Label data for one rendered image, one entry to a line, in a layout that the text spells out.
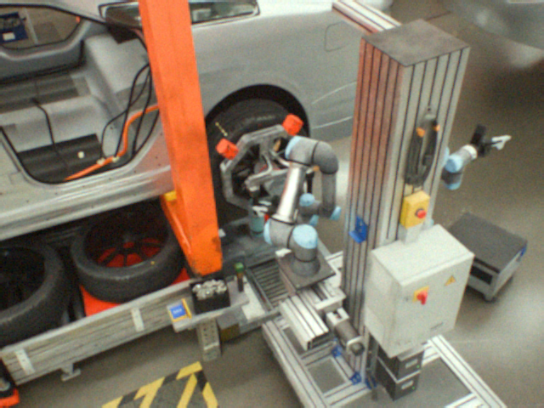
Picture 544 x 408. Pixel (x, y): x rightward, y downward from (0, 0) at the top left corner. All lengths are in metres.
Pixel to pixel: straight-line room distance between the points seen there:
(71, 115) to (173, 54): 1.68
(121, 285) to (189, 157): 1.02
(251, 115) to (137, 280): 1.15
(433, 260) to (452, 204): 2.22
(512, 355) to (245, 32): 2.35
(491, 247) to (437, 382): 0.97
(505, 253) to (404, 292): 1.56
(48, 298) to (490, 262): 2.54
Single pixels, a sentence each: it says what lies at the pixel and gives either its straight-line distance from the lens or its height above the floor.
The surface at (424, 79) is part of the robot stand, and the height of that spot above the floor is 1.96.
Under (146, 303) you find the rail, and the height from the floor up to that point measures 0.38.
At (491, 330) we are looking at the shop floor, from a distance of 3.79.
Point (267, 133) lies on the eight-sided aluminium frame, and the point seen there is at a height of 1.11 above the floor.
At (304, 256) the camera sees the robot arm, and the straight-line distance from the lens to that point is 2.68.
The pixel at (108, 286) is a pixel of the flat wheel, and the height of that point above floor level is 0.43.
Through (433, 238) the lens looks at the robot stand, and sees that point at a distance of 2.43.
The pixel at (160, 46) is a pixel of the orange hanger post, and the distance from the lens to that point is 2.37.
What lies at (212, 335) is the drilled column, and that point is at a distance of 3.31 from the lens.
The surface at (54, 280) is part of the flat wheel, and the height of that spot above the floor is 0.50.
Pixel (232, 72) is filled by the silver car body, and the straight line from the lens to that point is 3.15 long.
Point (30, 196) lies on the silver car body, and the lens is 3.28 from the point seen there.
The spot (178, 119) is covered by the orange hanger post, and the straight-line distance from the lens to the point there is 2.54.
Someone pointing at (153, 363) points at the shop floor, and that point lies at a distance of 3.55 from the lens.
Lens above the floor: 2.89
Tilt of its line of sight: 41 degrees down
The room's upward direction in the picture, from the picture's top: 3 degrees counter-clockwise
